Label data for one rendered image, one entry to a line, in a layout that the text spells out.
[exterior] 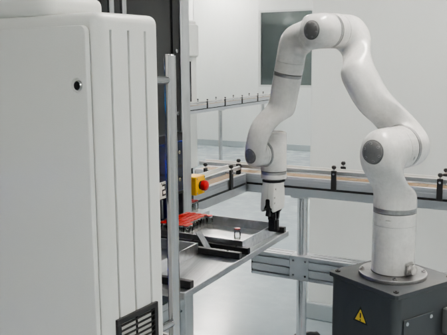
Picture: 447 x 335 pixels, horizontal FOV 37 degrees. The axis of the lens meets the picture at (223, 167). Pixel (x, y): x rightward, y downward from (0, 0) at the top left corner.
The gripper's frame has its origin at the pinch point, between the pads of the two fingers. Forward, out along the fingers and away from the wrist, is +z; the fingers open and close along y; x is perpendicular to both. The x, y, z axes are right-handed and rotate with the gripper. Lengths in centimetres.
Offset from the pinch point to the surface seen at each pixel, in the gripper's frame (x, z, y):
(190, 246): -13.3, 0.7, 31.9
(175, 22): -39, -68, -3
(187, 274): -5.9, 4.3, 46.3
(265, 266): -41, 44, -85
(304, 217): -22, 18, -87
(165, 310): -39, 34, 7
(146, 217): 16, -25, 97
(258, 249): 1.0, 4.6, 14.2
